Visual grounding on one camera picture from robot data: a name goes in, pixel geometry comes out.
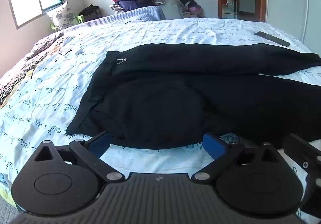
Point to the black duffel bag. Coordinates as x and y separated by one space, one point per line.
90 13

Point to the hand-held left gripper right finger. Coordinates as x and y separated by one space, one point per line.
213 145

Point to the green plastic chair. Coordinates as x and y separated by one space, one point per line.
80 18

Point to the pink bag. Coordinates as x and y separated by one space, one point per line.
195 9

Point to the white script printed quilt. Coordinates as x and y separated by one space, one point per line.
175 30

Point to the zebra striped blanket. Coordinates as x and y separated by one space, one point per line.
15 83

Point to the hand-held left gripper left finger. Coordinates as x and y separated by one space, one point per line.
100 142

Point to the light blue knitted blanket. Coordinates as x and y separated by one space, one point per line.
140 13

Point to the floral pillow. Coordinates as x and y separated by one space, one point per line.
61 15

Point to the black pants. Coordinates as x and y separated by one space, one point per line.
175 88

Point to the white wardrobe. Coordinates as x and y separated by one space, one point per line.
291 0

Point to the black smartphone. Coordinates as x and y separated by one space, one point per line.
272 38

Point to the grey garment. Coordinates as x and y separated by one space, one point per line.
170 8

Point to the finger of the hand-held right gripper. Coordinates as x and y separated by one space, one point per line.
304 156

